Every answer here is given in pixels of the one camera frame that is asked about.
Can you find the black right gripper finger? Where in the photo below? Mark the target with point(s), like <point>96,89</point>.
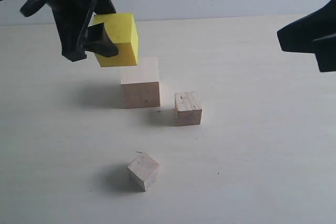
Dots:
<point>299,35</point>
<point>324,50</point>

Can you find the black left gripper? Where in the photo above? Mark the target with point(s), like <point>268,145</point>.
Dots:
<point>72,18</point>

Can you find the yellow cube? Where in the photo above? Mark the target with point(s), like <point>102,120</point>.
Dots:
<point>122,31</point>

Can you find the large light wooden cube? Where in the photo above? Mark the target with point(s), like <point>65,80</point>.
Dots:
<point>141,85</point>

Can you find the medium wooden cube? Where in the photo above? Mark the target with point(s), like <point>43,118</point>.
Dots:
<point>188,109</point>

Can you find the small pale wooden cube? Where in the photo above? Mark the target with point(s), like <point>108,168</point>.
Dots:
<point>143,170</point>

